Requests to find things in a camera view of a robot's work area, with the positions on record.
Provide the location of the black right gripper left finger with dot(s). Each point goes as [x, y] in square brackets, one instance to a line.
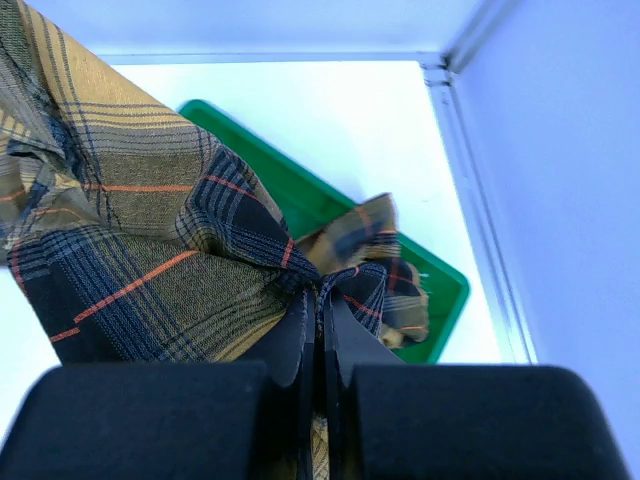
[247, 419]

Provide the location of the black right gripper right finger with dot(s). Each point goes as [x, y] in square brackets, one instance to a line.
[391, 420]

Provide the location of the yellow plaid flannel shirt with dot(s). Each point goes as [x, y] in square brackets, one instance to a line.
[138, 237]

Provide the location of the green plastic tray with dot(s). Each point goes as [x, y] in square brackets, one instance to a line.
[308, 203]

